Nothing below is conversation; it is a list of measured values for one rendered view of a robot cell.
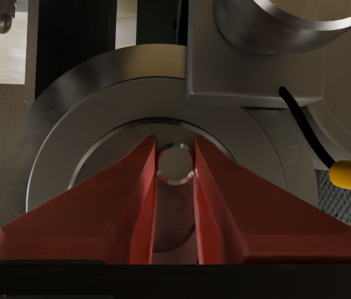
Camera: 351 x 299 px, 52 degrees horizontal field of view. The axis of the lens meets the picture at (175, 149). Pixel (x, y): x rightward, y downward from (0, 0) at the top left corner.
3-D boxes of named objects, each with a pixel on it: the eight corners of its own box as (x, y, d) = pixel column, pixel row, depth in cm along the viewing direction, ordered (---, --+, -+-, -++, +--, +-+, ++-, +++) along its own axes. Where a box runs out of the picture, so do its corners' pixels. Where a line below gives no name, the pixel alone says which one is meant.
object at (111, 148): (38, 272, 14) (98, 94, 14) (54, 257, 16) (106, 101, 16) (217, 329, 14) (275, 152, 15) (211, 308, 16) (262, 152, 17)
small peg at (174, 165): (189, 136, 12) (202, 177, 12) (185, 139, 14) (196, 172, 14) (148, 150, 12) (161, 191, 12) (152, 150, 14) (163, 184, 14)
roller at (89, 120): (295, 82, 16) (284, 344, 16) (215, 125, 42) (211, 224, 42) (31, 69, 16) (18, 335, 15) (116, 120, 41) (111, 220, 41)
